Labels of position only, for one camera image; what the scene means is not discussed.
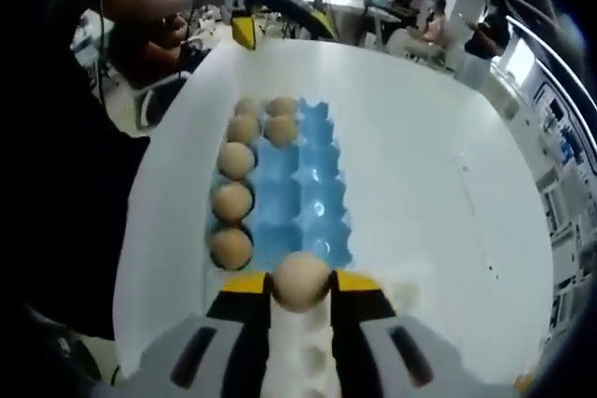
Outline left hand-held gripper cable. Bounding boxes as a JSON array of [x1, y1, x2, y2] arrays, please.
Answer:
[[179, 0, 197, 49]]

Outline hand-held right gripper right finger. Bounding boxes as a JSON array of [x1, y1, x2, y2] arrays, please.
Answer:
[[329, 268, 472, 398]]

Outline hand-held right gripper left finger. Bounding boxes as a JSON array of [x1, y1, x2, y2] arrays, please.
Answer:
[[125, 270, 272, 398]]

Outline group of brown eggs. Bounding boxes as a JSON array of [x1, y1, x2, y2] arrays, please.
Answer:
[[208, 96, 299, 271]]

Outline blue egg tray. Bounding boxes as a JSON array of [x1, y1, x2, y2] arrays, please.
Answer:
[[204, 98, 355, 273]]

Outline white office chair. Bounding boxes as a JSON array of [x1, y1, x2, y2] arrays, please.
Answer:
[[134, 70, 193, 132]]

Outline white egg tray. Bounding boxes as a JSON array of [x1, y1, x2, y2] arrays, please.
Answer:
[[269, 276, 421, 398]]

